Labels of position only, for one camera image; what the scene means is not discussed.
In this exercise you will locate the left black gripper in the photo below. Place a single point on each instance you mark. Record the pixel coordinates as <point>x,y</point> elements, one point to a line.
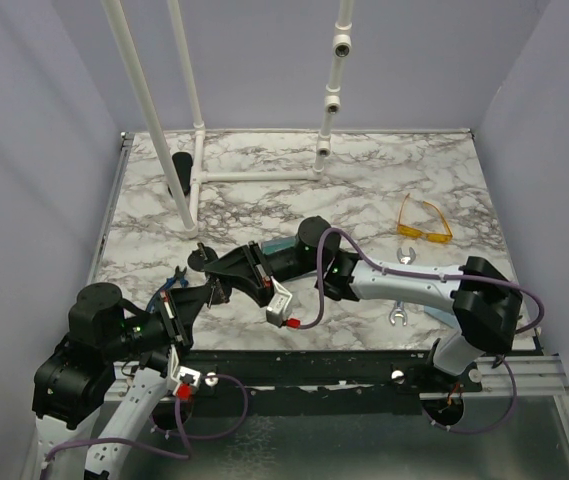
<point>192,299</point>

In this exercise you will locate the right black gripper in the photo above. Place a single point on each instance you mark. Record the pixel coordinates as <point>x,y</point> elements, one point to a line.
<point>240,265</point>

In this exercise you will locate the blue-grey glasses case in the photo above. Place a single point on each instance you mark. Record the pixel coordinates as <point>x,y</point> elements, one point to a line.
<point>273,246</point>

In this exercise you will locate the black cylinder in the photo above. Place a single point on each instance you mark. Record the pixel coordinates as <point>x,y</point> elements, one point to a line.
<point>183,164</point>

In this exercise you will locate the blue cloth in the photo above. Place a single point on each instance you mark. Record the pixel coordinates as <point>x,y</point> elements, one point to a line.
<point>444,317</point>

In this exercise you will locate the black wire-frame sunglasses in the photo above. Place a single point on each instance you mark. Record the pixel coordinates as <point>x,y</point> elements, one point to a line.
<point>197,260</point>

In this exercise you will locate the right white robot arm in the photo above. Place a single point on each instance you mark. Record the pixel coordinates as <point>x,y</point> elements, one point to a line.
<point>485,305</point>

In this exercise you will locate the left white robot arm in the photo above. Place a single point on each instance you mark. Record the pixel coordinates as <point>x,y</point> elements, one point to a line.
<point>95,393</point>

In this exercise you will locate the orange sunglasses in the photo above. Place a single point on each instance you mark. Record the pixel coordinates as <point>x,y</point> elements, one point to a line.
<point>412,232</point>

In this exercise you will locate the silver wrench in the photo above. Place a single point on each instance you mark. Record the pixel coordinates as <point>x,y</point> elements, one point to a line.
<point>398,312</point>

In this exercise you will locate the blue-handled pliers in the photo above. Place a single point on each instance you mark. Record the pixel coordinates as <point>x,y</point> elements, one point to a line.
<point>177,280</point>

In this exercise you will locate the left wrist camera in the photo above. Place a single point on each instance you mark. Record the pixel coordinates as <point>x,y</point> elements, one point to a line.
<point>182,381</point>

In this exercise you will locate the white PVC pipe frame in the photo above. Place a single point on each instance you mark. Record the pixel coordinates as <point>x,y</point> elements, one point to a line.
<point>188,205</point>

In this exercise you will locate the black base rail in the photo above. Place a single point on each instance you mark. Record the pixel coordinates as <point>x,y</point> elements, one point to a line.
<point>313,383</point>

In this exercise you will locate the aluminium extrusion rail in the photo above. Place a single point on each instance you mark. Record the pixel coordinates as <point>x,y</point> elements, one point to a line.
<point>534,376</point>

